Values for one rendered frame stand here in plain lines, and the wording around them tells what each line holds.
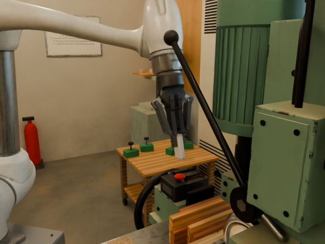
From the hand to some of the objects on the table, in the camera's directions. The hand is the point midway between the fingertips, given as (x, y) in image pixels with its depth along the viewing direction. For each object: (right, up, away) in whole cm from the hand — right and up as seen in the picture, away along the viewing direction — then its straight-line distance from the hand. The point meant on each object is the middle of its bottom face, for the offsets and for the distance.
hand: (178, 146), depth 79 cm
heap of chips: (-14, -25, -13) cm, 31 cm away
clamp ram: (+4, -20, +4) cm, 21 cm away
